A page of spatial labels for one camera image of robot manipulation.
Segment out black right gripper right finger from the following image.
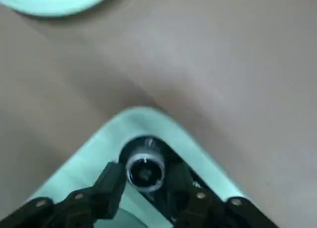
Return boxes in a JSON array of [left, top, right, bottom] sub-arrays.
[[164, 162, 278, 228]]

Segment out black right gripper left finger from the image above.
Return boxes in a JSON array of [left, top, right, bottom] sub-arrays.
[[0, 160, 127, 228]]

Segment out black silver-rimmed control knob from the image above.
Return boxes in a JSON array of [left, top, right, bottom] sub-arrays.
[[124, 148, 166, 193]]

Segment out pale green cooking machine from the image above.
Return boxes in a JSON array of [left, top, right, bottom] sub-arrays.
[[24, 106, 251, 228]]

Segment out pale green round plate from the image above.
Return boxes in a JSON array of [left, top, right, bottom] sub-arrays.
[[0, 0, 120, 17]]

